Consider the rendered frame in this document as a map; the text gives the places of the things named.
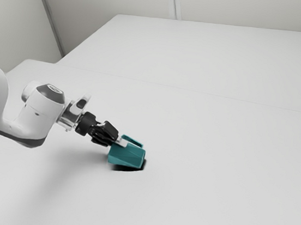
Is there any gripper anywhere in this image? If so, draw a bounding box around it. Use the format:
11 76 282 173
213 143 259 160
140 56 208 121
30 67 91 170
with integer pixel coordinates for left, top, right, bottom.
73 110 132 149

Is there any teal faceted mug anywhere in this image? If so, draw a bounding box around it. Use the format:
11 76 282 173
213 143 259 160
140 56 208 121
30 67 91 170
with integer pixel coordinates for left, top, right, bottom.
106 133 148 170

